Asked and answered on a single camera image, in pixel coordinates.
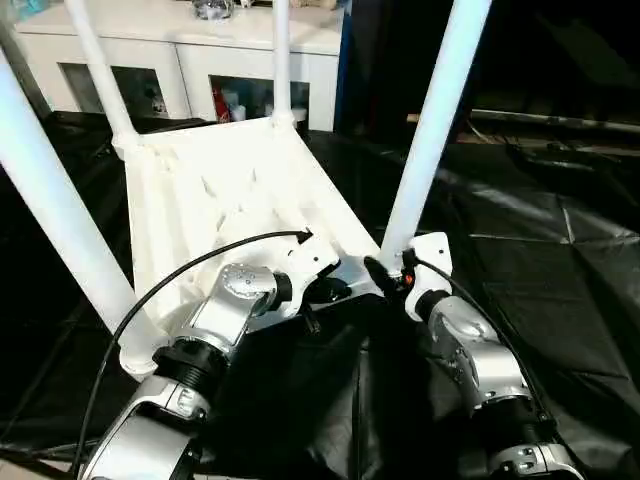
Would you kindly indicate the white plastic table top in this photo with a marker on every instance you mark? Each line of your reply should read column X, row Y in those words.
column 225, row 190

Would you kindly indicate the white plastic table leg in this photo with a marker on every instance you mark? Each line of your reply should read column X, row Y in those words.
column 100, row 70
column 55, row 200
column 281, row 60
column 435, row 125

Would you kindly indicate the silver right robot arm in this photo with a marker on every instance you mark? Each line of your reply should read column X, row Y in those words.
column 475, row 345

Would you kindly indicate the black mat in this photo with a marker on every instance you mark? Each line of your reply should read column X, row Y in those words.
column 525, row 275

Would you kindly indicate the small tan label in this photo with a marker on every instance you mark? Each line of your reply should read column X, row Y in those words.
column 413, row 118

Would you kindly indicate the red bottle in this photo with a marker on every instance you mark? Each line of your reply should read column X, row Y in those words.
column 218, row 102

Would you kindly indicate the dark metal pole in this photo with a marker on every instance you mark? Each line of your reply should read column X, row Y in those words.
column 555, row 120

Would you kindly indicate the white glass-door cabinet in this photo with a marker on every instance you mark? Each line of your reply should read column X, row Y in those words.
column 210, row 35

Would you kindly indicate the grey curtain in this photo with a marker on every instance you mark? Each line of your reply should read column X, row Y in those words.
column 22, row 70

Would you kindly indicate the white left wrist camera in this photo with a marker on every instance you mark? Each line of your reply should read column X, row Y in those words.
column 312, row 260

